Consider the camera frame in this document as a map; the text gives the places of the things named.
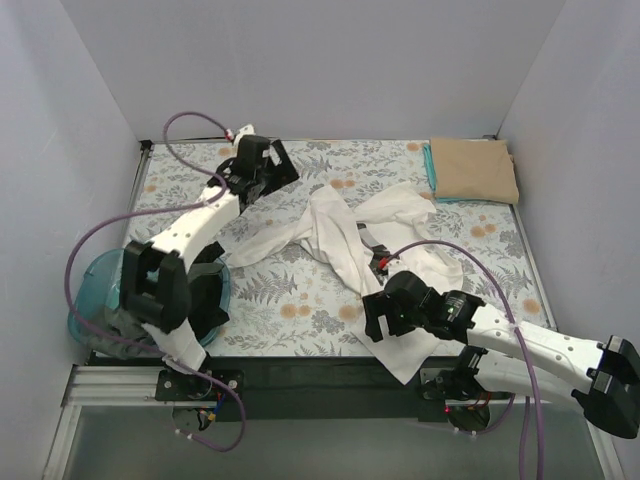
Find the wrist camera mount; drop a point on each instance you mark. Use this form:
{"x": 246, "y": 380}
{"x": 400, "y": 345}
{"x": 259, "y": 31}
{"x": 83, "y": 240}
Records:
{"x": 234, "y": 136}
{"x": 378, "y": 250}

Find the aluminium frame rail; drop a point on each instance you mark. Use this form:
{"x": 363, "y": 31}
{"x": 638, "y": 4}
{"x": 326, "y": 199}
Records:
{"x": 110, "y": 431}

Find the floral table cloth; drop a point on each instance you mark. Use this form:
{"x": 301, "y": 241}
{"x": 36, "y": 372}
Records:
{"x": 292, "y": 305}

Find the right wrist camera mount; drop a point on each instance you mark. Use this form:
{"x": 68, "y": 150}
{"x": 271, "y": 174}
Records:
{"x": 378, "y": 250}

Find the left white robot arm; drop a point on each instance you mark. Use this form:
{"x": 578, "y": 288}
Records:
{"x": 154, "y": 285}

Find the folded teal t shirt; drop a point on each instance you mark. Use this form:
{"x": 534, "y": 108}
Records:
{"x": 432, "y": 178}

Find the grey t shirt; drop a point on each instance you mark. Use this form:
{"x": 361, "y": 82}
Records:
{"x": 125, "y": 334}

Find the folded tan t shirt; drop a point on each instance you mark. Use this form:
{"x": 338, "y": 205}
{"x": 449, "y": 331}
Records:
{"x": 482, "y": 169}

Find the white t shirt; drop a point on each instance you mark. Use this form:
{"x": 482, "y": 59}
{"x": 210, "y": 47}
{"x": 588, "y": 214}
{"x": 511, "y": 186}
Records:
{"x": 344, "y": 238}

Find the teal plastic basket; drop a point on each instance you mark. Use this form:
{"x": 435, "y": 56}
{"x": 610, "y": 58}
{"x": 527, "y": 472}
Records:
{"x": 100, "y": 286}

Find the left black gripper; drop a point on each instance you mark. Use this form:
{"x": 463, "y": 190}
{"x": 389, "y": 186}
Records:
{"x": 273, "y": 163}

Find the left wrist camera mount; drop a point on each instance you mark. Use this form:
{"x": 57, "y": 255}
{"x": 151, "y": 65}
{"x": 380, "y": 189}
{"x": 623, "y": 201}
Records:
{"x": 234, "y": 136}

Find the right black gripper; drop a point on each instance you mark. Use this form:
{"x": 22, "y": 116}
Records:
{"x": 396, "y": 296}

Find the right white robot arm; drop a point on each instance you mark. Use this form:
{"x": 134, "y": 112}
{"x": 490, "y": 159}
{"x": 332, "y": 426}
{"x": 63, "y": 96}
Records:
{"x": 598, "y": 379}

